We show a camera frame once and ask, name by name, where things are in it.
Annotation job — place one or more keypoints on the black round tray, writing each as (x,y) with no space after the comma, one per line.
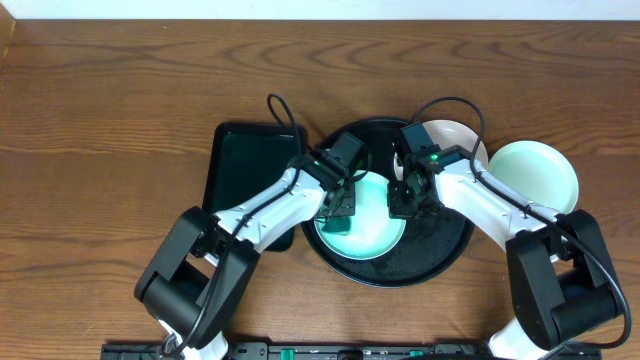
(426,246)

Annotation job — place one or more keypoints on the mint plate with green stain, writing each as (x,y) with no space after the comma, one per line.
(539,172)

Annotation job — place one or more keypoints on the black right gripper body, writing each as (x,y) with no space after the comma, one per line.
(406,201)

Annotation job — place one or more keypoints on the dark green rectangular tray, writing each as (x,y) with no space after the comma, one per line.
(246,158)

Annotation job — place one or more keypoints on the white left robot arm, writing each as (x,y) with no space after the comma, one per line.
(195,280)

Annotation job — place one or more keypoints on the green scrub sponge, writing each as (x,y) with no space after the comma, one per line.
(336,225)

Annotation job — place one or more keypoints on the white pinkish plate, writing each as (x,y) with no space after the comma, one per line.
(447,133)

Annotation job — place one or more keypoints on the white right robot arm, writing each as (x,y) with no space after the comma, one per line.
(561,277)

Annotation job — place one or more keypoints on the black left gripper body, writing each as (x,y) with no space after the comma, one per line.
(341,208)

